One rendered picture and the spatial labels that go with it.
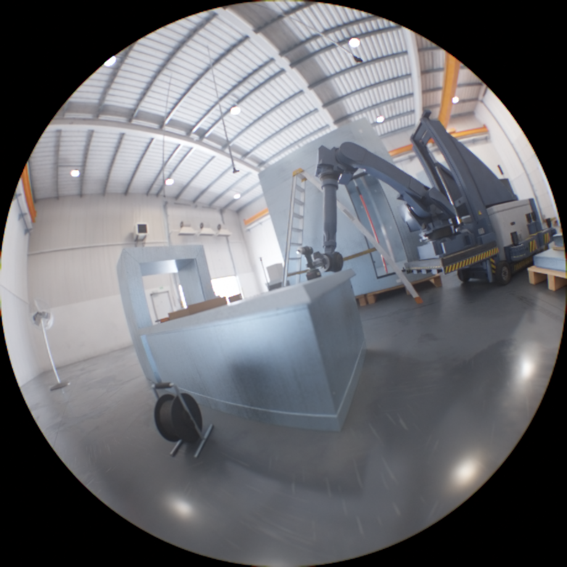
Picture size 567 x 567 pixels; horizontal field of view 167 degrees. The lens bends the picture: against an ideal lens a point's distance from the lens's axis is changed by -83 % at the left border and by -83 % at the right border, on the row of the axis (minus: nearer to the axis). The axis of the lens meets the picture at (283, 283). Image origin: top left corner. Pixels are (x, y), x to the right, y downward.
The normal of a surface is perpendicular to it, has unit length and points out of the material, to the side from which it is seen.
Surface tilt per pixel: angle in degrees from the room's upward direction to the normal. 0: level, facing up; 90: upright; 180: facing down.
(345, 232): 90
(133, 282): 90
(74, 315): 90
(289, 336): 90
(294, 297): 67
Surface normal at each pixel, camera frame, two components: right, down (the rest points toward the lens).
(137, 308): 0.80, -0.24
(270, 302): -0.55, -0.25
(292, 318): -0.48, 0.13
